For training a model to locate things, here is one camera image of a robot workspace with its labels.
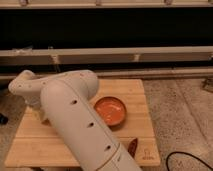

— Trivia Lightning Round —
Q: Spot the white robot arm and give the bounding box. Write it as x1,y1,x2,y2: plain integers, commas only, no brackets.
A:
8,70,142,171

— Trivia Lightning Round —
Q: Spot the orange ceramic bowl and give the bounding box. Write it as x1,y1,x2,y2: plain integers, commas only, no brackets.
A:
94,96,127,126

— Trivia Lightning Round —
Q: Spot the red-brown chili pepper toy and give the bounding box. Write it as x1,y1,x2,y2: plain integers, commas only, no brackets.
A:
128,138,138,157

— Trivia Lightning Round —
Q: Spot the wooden table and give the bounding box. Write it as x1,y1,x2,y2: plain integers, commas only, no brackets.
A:
5,79,160,168

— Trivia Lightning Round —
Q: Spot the black chair base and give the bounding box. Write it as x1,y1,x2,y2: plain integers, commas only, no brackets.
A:
0,71,36,126

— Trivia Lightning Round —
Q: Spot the black cable on floor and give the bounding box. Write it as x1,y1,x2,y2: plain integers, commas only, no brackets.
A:
165,151,213,171

